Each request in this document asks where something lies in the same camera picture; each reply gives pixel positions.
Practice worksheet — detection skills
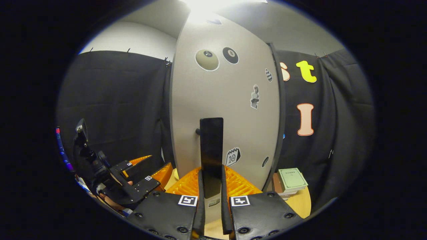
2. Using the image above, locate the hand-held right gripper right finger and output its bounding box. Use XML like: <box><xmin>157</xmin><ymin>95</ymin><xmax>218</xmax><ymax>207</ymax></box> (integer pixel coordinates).
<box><xmin>221</xmin><ymin>165</ymin><xmax>302</xmax><ymax>240</ymax></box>

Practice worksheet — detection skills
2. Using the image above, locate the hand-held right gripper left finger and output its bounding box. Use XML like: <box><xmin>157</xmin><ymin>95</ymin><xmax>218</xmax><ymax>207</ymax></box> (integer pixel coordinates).
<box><xmin>128</xmin><ymin>167</ymin><xmax>205</xmax><ymax>240</ymax></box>

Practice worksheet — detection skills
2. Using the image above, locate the black cabinet door handle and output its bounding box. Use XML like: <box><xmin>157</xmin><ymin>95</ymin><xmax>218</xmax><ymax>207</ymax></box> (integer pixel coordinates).
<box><xmin>196</xmin><ymin>117</ymin><xmax>224</xmax><ymax>199</ymax></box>

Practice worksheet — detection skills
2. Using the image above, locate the white cabinet door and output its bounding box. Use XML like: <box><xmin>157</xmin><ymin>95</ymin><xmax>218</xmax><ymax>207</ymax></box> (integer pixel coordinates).
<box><xmin>169</xmin><ymin>8</ymin><xmax>281</xmax><ymax>224</ymax></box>

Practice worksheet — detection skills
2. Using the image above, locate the brown book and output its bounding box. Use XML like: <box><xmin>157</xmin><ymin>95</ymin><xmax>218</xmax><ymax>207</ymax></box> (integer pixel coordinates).
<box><xmin>273</xmin><ymin>173</ymin><xmax>284</xmax><ymax>194</ymax></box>

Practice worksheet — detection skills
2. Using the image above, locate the black backdrop cloth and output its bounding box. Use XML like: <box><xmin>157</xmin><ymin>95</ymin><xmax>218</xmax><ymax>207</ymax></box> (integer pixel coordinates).
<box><xmin>57</xmin><ymin>48</ymin><xmax>376</xmax><ymax>214</ymax></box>

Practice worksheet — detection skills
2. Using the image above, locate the green book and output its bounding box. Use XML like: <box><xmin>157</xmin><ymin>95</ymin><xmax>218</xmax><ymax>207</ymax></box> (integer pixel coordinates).
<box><xmin>278</xmin><ymin>168</ymin><xmax>308</xmax><ymax>192</ymax></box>

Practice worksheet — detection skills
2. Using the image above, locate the ceiling light panel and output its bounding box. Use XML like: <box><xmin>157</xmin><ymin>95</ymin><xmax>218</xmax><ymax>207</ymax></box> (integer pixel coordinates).
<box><xmin>182</xmin><ymin>0</ymin><xmax>267</xmax><ymax>15</ymax></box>

